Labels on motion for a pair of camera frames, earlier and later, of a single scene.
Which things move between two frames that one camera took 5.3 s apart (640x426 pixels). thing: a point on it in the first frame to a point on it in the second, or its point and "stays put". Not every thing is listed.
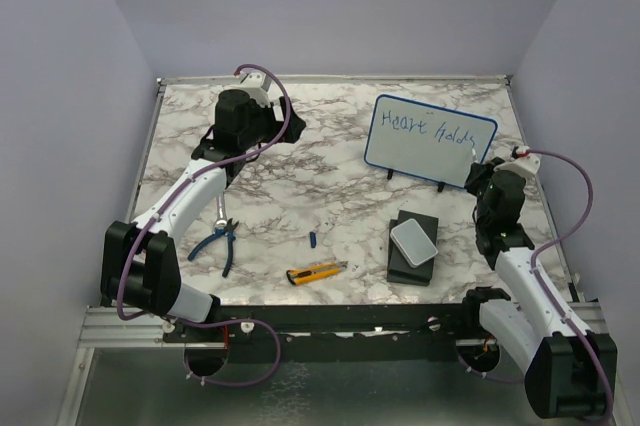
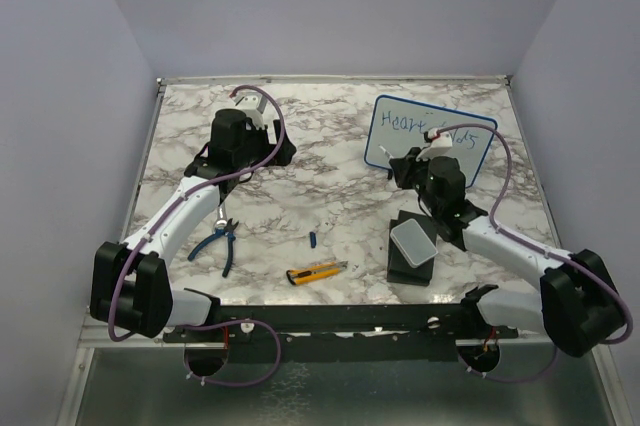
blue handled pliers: (227, 231) stays put
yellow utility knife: (315, 272) stays put
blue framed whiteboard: (426, 141) stays put
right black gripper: (482, 171) to (405, 165)
